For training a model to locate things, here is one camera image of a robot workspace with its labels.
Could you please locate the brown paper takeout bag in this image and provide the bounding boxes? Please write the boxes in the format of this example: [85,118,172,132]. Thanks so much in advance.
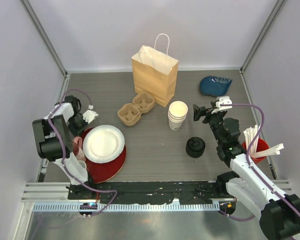
[131,39,179,107]

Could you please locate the white paper plate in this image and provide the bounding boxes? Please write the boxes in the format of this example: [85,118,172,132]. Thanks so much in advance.
[82,125,125,164]

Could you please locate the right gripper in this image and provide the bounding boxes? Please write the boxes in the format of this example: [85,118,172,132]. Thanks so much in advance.
[193,101,226,145]

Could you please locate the blue ceramic dish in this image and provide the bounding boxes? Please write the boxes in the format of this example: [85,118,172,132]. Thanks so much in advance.
[199,76,233,97]

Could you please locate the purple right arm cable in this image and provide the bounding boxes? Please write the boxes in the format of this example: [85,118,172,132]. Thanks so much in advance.
[218,102,300,237]

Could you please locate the pink glass mug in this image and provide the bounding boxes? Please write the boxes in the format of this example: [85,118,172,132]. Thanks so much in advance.
[72,136,86,162]

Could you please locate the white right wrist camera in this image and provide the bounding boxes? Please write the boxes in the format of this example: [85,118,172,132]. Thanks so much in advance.
[211,96,232,114]

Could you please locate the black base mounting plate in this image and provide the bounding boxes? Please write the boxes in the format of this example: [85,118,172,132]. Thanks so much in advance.
[67,181,233,205]

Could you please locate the white and pink ceramic mug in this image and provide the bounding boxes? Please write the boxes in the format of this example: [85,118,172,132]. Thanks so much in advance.
[78,160,88,175]

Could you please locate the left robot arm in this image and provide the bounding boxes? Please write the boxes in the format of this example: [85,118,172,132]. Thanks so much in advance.
[32,95,99,200]

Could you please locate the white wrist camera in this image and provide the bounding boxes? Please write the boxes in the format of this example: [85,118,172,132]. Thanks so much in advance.
[82,105,99,124]
[211,96,232,114]

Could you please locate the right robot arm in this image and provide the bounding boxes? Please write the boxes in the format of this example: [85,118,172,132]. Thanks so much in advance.
[193,101,300,240]

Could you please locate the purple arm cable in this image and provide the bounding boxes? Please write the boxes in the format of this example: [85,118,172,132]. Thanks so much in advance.
[218,102,300,237]
[47,88,119,218]

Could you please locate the dark red round tray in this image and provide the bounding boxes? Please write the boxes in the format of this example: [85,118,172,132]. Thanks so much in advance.
[81,127,127,184]

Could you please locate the red cup of straws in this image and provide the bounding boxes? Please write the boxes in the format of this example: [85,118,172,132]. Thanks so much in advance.
[242,125,284,164]

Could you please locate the brown cardboard cup carrier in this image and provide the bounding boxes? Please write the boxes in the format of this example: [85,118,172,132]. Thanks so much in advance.
[117,92,155,127]

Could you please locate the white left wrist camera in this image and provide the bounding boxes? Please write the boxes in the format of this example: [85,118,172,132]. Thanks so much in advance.
[82,105,99,124]

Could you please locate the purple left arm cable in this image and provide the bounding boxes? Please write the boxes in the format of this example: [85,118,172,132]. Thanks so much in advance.
[47,88,119,218]

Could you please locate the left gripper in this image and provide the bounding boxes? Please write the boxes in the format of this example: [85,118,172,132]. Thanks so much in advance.
[67,114,91,140]

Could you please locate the stack of black cup lids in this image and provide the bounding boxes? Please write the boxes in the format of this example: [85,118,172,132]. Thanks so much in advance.
[185,137,206,158]

